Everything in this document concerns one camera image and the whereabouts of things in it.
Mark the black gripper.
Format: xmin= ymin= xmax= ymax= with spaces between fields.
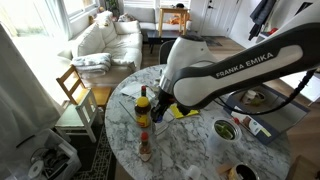
xmin=151 ymin=89 xmax=174 ymax=123

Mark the yellow flat packet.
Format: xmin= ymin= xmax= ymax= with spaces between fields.
xmin=169 ymin=103 xmax=200 ymax=120

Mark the white plastic cup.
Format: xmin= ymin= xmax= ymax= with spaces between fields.
xmin=207 ymin=116 xmax=243 ymax=155

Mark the clear bottle blue cap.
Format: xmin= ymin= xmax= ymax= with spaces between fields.
xmin=151 ymin=114 xmax=170 ymax=141

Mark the sauce bottle yellow label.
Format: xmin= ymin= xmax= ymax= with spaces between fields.
xmin=134 ymin=85 xmax=153 ymax=129

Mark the small hot sauce bottle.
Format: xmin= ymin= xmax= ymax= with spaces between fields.
xmin=137 ymin=131 xmax=153 ymax=163

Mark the white paper sheet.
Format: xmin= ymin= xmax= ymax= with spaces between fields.
xmin=119 ymin=82 xmax=158 ymax=101

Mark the wooden chair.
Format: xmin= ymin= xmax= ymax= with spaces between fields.
xmin=55 ymin=64 xmax=113 ymax=108

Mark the dark grey chair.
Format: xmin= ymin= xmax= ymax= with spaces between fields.
xmin=158 ymin=39 xmax=178 ymax=65

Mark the patterned dark rug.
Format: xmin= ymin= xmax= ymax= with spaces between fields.
xmin=71 ymin=123 xmax=118 ymax=180

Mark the cream sofa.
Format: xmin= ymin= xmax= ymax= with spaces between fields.
xmin=58 ymin=6 xmax=193 ymax=88

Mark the dark coffee table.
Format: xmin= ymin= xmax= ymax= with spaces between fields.
xmin=145 ymin=29 xmax=203 ymax=55

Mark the folded grey blanket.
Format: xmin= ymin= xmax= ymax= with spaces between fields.
xmin=70 ymin=52 xmax=113 ymax=76

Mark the small white chair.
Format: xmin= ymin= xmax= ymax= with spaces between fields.
xmin=54 ymin=88 xmax=104 ymax=144

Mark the door mat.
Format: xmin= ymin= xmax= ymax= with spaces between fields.
xmin=203 ymin=37 xmax=223 ymax=47

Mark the small white jar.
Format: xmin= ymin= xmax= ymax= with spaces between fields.
xmin=242 ymin=89 xmax=258 ymax=104

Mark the cream cushion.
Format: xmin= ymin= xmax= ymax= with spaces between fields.
xmin=113 ymin=20 xmax=142 ymax=36

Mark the wooden side table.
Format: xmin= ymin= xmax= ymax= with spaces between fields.
xmin=157 ymin=6 xmax=190 ymax=38

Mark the orange toy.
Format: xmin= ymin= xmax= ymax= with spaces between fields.
xmin=168 ymin=13 xmax=191 ymax=26

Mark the patterned pillow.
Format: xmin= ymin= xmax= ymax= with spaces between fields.
xmin=94 ymin=10 xmax=114 ymax=28

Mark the clear storage bin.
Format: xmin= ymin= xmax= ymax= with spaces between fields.
xmin=6 ymin=128 xmax=83 ymax=180

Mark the white door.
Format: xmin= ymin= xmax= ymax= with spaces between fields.
xmin=199 ymin=0 xmax=243 ymax=38

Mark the potted plant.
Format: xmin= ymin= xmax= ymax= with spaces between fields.
xmin=105 ymin=0 xmax=120 ymax=18

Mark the grey open box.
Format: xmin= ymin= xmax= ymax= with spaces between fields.
xmin=222 ymin=83 xmax=311 ymax=146

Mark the white curtain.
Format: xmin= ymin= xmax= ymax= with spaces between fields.
xmin=0 ymin=23 xmax=64 ymax=161

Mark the hanging dark jacket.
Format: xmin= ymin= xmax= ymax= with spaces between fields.
xmin=248 ymin=0 xmax=278 ymax=42

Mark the black tv screen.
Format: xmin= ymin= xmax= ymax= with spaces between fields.
xmin=294 ymin=1 xmax=315 ymax=16

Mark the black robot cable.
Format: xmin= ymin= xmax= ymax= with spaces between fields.
xmin=213 ymin=68 xmax=318 ymax=117

